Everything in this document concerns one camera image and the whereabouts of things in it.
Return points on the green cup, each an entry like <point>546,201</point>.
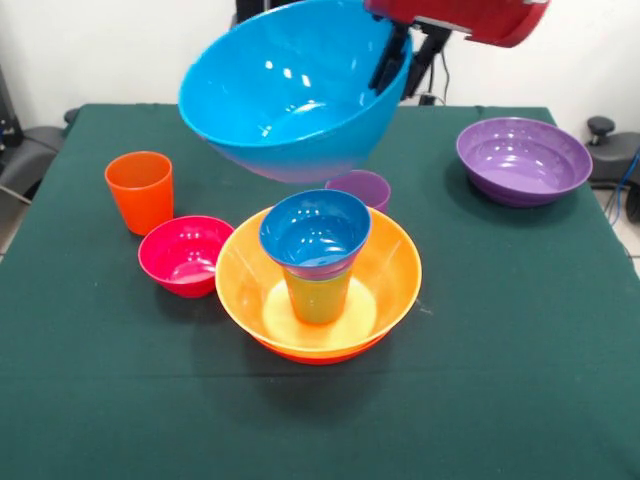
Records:
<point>317,300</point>

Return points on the purple bowl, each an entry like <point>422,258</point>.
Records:
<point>522,160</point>

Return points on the yellow bowl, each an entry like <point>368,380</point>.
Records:
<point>385,280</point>

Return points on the large sky blue bowl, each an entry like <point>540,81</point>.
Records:
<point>280,90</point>

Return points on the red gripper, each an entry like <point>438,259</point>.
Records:
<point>460,20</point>

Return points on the black pedestal leg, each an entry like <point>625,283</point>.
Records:
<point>35,145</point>
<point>612,155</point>

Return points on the orange cup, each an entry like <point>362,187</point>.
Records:
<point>142,200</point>

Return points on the dark green table cloth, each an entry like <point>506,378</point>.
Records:
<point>500,300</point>

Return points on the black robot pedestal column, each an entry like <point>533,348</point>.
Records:
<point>250,10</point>

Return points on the dark blue bowl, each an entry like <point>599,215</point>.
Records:
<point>315,230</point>

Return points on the pink bowl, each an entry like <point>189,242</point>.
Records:
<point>185,255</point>

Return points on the purple cup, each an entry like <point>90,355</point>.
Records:
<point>367,192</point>

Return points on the orange bowl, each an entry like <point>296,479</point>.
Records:
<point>310,357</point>

